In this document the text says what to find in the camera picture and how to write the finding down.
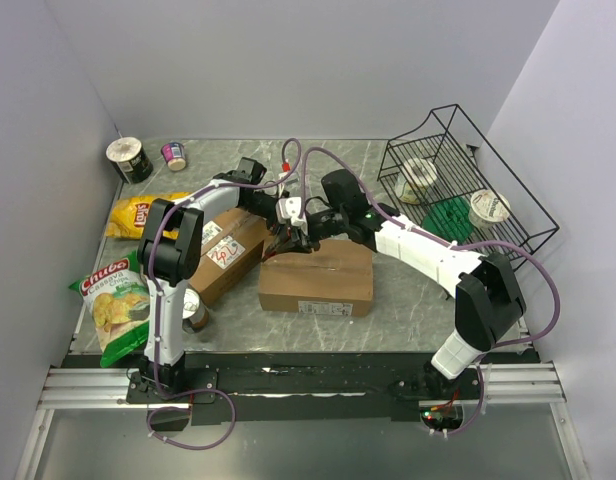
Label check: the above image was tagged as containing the labelled cardboard express box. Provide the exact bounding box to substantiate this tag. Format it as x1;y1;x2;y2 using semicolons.
189;208;269;307

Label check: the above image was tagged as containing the plain taped cardboard box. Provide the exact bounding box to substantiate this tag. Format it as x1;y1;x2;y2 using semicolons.
258;239;374;317

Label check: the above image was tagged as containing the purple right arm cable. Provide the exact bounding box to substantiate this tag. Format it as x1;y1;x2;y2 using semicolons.
297;146;562;439

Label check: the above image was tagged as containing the black paper cup white lid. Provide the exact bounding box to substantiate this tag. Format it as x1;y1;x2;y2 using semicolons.
105;137;153;184

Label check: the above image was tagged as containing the white Chobani yogurt cup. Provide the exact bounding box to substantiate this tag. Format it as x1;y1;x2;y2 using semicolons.
468;189;511;229

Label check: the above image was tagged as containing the purple yogurt cup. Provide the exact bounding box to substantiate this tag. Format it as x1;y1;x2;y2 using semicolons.
161;142;187;172

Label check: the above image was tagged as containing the metal tin can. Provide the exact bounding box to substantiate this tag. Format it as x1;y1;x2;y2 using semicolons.
182;287;209;334

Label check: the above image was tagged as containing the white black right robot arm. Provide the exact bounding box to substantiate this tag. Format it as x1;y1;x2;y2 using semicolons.
308;169;526;399

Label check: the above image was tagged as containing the green Chuba chips bag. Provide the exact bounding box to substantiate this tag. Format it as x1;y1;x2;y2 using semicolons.
69;251;150;368

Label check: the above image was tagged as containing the black wire basket rack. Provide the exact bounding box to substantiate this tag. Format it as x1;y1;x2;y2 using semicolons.
377;104;560;269

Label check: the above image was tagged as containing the aluminium rail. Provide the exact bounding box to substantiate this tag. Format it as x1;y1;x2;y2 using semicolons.
37;368;140;410

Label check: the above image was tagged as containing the red black box cutter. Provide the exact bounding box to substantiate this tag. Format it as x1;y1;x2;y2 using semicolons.
271;226;302;254

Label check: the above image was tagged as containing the yellow Lays chips bag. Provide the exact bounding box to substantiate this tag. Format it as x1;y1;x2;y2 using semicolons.
105;192;189;240

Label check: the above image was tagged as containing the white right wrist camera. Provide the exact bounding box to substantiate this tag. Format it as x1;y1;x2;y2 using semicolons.
275;197;308;234

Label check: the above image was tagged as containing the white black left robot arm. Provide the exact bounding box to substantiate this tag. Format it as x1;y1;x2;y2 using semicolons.
137;157;297;402

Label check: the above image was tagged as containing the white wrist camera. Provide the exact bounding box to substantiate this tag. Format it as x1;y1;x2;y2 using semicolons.
276;171;301;196
275;197;308;234

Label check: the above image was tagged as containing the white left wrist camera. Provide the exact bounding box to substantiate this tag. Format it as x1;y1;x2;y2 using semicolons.
276;171;301;196

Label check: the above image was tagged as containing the white tape roll cup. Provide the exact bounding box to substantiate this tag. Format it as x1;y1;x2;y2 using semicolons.
394;157;438;205

